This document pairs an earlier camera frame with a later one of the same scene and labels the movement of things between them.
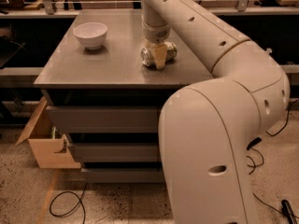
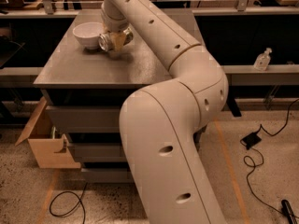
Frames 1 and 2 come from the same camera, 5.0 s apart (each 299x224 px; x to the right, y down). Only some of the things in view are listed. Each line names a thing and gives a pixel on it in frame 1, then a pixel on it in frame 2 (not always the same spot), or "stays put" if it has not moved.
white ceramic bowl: [92, 35] stays put
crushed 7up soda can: [149, 58] → [105, 40]
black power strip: [288, 212] stays put
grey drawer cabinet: [106, 103] stays put
